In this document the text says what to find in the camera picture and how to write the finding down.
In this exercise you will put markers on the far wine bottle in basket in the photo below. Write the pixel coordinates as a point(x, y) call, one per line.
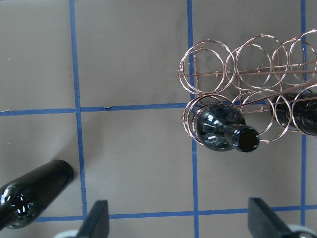
point(296, 110)

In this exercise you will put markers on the near wine bottle in basket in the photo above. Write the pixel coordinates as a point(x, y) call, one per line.
point(221, 127)

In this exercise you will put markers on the wine bottle in basket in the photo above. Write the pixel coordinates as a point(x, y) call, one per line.
point(296, 110)
point(221, 127)

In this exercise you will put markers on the copper wire wine basket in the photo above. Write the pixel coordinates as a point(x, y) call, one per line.
point(247, 77)

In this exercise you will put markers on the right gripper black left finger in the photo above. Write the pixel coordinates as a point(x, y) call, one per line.
point(96, 224)

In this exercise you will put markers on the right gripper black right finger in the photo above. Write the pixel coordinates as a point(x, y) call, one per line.
point(263, 222)

